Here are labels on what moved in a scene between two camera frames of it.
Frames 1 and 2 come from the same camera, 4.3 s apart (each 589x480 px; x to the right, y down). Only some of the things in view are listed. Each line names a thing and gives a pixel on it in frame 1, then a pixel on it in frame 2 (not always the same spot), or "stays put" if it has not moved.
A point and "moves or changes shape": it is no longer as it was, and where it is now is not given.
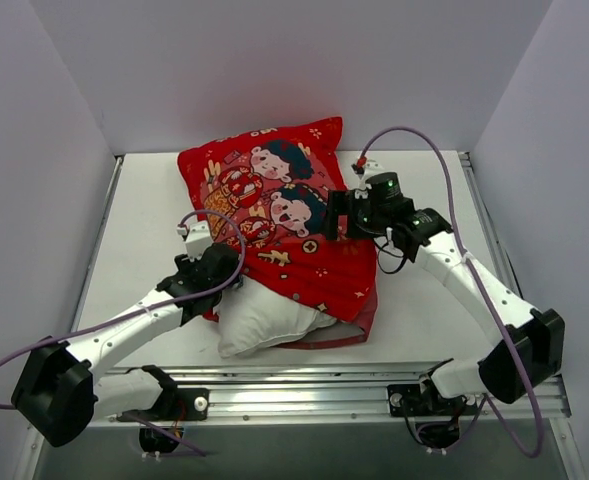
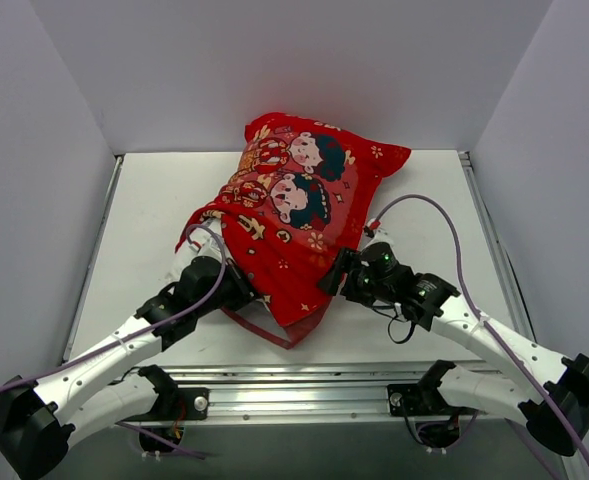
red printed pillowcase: (268, 194) moves or changes shape
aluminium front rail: (345, 397) stays put
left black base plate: (190, 404) stays put
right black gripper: (335, 215) -> (343, 273)
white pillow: (251, 314) moves or changes shape
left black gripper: (229, 262) stays put
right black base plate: (405, 400) stays put
